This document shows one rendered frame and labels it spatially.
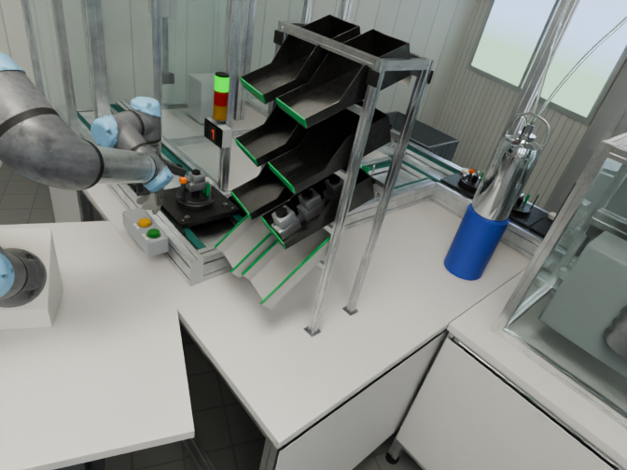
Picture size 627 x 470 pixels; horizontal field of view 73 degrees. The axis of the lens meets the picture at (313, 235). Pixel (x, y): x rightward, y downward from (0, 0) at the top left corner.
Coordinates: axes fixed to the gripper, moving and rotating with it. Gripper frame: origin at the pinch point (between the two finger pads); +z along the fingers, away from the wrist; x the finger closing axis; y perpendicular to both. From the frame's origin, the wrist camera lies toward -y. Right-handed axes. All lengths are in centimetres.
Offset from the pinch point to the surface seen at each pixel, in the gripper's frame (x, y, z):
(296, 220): 46, -16, -19
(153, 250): 2.9, 2.6, 13.1
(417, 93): 54, -40, -53
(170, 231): 0.1, -4.5, 9.6
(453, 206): 32, -138, 15
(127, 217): -13.7, 4.1, 9.8
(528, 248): 72, -137, 15
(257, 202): 29.6, -16.0, -15.2
